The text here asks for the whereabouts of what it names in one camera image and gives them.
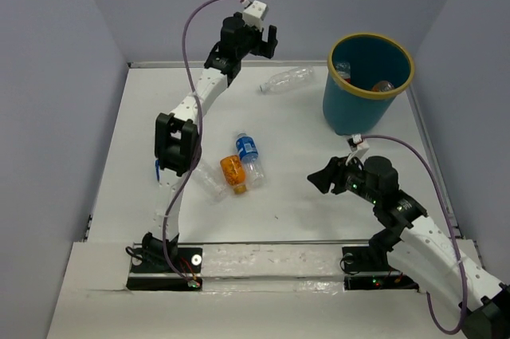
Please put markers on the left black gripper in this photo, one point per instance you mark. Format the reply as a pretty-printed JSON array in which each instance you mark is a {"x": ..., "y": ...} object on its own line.
[{"x": 266, "y": 48}]

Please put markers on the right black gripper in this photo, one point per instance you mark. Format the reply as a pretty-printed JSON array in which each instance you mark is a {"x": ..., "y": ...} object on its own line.
[{"x": 332, "y": 173}]

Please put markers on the clear bottle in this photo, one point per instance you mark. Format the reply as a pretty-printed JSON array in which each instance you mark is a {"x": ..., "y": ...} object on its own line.
[
  {"x": 289, "y": 80},
  {"x": 210, "y": 181}
]

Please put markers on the red label red cap bottle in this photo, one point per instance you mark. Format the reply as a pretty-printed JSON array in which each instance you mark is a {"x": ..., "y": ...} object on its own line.
[{"x": 343, "y": 68}]

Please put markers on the blue label water bottle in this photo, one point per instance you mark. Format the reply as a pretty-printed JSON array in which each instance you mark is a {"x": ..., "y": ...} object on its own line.
[{"x": 250, "y": 159}]

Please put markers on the tall orange drink bottle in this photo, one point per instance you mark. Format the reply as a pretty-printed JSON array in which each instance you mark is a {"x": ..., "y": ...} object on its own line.
[{"x": 383, "y": 86}]

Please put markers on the short orange juice bottle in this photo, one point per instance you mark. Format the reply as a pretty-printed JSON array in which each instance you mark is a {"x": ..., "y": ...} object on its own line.
[{"x": 234, "y": 174}]

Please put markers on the blue cap bottle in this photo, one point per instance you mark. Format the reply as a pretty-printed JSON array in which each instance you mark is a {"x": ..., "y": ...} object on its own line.
[{"x": 157, "y": 170}]

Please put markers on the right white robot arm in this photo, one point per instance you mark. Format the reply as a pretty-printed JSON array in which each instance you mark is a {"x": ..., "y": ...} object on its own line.
[{"x": 411, "y": 242}]

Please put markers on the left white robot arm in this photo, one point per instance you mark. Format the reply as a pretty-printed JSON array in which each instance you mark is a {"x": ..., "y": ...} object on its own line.
[{"x": 178, "y": 134}]

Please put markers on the blue bin yellow rim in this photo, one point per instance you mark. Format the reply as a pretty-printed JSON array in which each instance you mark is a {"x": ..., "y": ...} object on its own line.
[{"x": 352, "y": 108}]

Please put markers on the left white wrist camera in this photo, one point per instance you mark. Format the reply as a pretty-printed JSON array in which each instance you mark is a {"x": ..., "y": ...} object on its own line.
[{"x": 254, "y": 13}]

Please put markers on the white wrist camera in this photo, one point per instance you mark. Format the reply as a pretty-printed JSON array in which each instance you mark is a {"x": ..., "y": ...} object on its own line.
[
  {"x": 358, "y": 146},
  {"x": 254, "y": 13}
]

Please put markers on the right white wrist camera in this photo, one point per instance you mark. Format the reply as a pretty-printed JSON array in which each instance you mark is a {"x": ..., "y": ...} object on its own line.
[{"x": 358, "y": 146}]

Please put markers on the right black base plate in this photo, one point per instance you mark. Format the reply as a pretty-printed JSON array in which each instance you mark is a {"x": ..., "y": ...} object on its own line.
[{"x": 365, "y": 270}]

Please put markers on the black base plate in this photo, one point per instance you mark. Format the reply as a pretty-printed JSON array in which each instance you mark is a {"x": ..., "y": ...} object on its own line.
[
  {"x": 365, "y": 270},
  {"x": 164, "y": 266}
]

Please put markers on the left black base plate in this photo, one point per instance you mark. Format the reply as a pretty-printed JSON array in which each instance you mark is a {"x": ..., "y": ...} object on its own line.
[{"x": 164, "y": 266}]

